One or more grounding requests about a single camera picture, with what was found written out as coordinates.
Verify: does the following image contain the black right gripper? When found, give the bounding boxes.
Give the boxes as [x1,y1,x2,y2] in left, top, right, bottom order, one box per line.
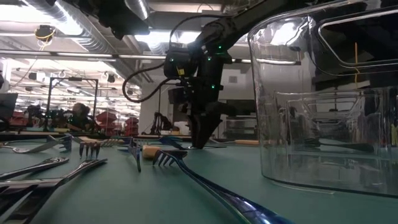
[164,40,237,150]

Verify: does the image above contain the iridescent rainbow metal fork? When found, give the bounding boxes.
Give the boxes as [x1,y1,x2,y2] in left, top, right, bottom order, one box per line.
[77,140,103,160]
[127,138,143,174]
[152,149,296,224]

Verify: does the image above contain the clear plastic container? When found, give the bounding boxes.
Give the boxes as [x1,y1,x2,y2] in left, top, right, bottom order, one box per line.
[223,114,259,147]
[285,96,364,150]
[248,0,398,198]

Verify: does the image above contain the green table mat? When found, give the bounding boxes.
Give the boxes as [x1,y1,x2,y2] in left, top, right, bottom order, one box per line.
[0,136,398,224]

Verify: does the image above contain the red storage bins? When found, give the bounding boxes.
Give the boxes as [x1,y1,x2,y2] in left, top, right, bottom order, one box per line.
[95,111,140,137]

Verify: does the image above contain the person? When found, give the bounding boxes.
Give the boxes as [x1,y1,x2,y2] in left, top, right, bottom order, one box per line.
[67,102,94,132]

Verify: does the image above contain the long ceiling light tube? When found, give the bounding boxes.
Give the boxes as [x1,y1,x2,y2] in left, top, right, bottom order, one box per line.
[0,49,167,60]

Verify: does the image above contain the dark computer monitor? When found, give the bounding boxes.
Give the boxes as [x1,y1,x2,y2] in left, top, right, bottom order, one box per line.
[0,92,19,119]

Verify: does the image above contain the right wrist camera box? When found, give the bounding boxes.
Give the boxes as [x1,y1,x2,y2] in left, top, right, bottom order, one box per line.
[167,86,191,106]

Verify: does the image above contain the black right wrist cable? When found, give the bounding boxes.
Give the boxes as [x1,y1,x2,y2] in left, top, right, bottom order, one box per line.
[121,14,224,104]

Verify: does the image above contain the shiny round steel duct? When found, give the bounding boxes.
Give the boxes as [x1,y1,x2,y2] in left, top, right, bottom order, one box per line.
[124,0,150,20]

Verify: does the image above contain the black metal rig frame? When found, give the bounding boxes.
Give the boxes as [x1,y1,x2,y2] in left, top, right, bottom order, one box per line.
[43,76,100,133]

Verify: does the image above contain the yellow hanging cord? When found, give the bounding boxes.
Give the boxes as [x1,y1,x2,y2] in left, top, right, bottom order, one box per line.
[353,42,361,91]

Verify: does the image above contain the black aluminium table frame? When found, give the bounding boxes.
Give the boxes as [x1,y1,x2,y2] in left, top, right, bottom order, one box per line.
[0,130,200,141]

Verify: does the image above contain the yellow black ceiling cord reel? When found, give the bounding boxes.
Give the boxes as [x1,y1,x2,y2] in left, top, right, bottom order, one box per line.
[34,24,57,43]

